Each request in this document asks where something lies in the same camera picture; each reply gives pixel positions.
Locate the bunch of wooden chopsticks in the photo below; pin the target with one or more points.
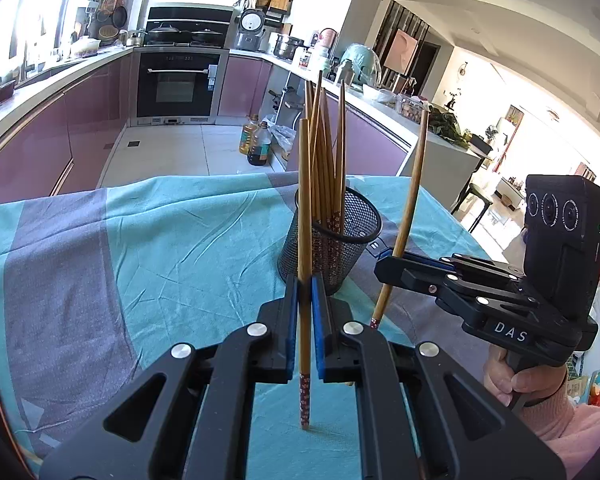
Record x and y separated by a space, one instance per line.
325 160

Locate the purple base cabinets under window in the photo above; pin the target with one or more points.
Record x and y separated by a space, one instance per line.
40 130

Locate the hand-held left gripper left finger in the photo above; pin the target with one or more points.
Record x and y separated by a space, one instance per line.
292 320

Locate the wooden cutting board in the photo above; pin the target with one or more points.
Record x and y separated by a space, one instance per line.
280 0

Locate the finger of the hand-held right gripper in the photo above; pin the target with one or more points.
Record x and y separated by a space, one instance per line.
422 258
415 280

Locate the dark stool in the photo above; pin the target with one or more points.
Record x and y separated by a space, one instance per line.
472 200

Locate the black integrated stove with oven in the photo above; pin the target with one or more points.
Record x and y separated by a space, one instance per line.
175 85

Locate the white rice cooker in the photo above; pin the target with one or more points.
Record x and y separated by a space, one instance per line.
251 27

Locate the green leafy vegetables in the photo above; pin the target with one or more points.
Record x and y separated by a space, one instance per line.
447 125

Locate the framed wall picture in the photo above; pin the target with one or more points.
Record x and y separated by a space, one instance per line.
400 50

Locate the black wok with lid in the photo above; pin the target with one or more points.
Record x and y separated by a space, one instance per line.
166 34
206 36

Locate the purple base cabinets beside stove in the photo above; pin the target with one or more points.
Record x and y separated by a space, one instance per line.
245 85

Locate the yellow cooking oil bottle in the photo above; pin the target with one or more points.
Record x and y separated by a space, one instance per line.
247 137

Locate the dark sauce bottle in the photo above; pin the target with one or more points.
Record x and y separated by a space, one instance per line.
259 147

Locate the teal jar in plastic bag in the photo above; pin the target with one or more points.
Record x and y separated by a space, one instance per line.
360 62

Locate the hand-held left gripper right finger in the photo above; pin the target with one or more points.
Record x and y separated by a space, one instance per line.
321 330

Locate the black mesh utensil holder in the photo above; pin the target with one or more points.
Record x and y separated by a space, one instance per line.
350 240

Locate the person's right hand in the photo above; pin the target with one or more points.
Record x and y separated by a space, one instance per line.
547 382

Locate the wooden chopstick red patterned end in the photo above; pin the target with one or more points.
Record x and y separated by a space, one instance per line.
304 210
410 200

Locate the clear plastic bag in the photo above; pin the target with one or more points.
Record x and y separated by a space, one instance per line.
284 140

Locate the steel kettle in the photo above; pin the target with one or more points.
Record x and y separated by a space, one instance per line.
136 38

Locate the person's right forearm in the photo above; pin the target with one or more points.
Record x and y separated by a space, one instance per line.
575 430

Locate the white kitchen counter peninsula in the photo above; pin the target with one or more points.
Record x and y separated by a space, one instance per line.
445 160

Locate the pink jar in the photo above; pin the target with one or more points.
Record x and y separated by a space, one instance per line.
327 45

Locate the teal grey printed tablecloth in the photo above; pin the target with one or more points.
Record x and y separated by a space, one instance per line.
130 270

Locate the black hanging frying pan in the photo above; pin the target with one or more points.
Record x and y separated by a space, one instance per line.
120 16

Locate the steel stock pot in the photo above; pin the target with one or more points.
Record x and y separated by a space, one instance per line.
287 46

